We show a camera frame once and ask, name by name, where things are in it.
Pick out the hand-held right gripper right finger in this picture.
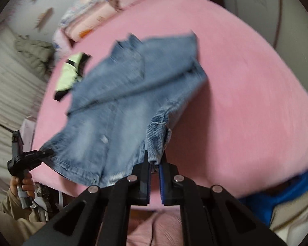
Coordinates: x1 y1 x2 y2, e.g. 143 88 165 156
158 151 285 246

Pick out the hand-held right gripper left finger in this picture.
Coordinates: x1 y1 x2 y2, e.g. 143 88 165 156
22 150 152 246

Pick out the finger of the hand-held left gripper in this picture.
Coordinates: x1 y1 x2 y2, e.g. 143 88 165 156
38 148 54 163

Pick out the blue denim jacket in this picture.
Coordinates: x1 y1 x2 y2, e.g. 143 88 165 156
40 32 208 187

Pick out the person's left forearm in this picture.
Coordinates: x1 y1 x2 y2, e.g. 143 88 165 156
0 188 50 236

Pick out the person's left hand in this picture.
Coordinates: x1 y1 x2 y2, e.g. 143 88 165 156
11 170 36 198

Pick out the white paper bag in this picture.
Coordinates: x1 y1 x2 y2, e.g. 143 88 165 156
21 118 36 146

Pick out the white curtain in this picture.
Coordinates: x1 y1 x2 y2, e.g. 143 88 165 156
0 26 49 175

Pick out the folded green black garment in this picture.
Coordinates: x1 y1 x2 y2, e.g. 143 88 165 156
53 52 91 101

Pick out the beige puffer jacket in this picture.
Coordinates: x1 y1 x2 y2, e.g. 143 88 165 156
14 34 55 82

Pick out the white cushion with blue print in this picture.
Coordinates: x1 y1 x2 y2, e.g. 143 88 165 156
53 28 74 62

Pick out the bed with pink sheet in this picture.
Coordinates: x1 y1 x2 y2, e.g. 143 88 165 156
29 0 308 205

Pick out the blue plastic stool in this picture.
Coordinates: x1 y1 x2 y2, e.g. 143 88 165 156
237 170 308 212

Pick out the folded pink quilt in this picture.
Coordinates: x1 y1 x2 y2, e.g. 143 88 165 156
64 0 118 41

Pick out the wardrobe with floral sliding doors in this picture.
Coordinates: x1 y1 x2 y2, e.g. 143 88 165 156
221 0 308 82

